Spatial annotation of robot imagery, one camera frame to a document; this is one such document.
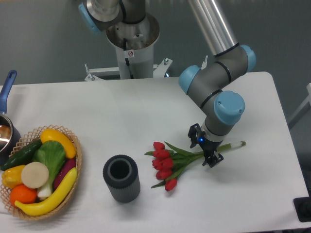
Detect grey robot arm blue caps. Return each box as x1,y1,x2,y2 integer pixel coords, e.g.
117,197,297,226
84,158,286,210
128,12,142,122
78,0,256,167

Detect white metal base frame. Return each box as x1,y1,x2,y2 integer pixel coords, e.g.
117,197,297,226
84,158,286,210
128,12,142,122
84,58,173,82

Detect woven wicker basket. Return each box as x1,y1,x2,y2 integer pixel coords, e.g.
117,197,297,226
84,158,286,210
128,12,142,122
0,125,82,221

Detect orange fruit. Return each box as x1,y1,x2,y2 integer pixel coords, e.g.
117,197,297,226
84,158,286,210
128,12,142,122
10,184,37,207

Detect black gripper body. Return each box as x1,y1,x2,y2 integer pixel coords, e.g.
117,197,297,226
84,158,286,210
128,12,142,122
198,136,222,157

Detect green bok choy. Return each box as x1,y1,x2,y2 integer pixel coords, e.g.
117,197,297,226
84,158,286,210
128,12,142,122
32,141,66,200

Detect beige round disc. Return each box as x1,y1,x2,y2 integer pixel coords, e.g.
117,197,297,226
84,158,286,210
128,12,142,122
21,162,49,189

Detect yellow squash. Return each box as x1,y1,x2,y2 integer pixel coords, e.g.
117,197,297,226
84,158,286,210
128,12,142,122
40,128,77,159

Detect white furniture piece right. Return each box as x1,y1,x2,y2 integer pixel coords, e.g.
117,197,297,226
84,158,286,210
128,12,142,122
288,83,311,129

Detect dark grey ribbed vase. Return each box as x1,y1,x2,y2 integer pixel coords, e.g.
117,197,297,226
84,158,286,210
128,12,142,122
103,154,140,203

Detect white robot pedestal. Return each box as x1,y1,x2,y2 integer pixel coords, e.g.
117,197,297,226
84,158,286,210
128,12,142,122
106,13,160,79

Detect green cucumber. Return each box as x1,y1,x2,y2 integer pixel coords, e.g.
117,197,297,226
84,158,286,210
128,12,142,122
0,139,42,171

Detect black box at edge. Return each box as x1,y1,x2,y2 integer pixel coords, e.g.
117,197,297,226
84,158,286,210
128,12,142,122
293,197,311,222

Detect purple sweet potato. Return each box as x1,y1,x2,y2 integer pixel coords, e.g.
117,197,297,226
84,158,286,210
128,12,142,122
53,158,76,190

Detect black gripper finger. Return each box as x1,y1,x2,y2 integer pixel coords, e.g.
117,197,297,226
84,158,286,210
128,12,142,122
202,151,224,168
188,123,203,149

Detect blue handled saucepan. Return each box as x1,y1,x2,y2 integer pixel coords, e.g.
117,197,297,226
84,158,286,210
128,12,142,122
0,70,20,165

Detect yellow banana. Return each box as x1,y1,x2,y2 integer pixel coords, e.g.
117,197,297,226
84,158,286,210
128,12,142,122
15,167,78,216

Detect yellow bell pepper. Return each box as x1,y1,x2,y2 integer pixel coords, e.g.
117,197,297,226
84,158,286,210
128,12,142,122
1,165,26,189

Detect red tulip bouquet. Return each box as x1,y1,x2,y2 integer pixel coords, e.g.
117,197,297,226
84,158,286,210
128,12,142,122
144,140,247,192

